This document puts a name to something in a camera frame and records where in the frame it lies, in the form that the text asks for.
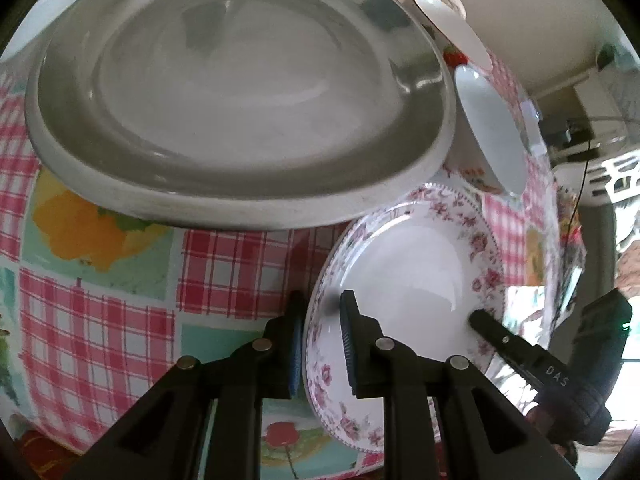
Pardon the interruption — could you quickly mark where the black power adapter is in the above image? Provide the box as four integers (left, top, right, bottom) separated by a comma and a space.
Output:
552, 122, 591, 148

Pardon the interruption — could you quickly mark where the black cable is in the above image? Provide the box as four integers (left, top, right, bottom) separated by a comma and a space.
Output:
567, 140, 593, 223

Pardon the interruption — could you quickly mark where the white plastic basket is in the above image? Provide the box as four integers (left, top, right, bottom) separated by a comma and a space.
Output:
590, 154, 640, 207

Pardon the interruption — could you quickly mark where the pink floral ceramic plate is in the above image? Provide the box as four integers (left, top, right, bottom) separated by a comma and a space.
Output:
302, 182, 506, 455

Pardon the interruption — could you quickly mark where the white cabinet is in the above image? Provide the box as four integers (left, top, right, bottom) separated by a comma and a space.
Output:
574, 72, 636, 123

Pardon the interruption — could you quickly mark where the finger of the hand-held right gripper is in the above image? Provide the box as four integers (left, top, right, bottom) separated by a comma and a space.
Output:
467, 309, 546, 391

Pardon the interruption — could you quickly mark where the pink checked fruit tablecloth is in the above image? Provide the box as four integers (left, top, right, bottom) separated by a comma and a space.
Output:
0, 45, 586, 480

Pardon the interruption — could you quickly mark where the teal green bag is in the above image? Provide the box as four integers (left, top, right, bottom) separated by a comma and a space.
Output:
596, 42, 621, 70

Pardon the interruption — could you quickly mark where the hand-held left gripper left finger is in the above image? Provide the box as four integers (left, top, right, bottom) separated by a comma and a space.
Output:
62, 290, 306, 480

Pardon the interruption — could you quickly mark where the white ceramic bowl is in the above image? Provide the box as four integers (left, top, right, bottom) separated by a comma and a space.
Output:
410, 0, 493, 71
454, 65, 528, 196
0, 0, 118, 61

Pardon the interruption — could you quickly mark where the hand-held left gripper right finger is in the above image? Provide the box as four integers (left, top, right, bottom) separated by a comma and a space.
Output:
339, 290, 576, 480

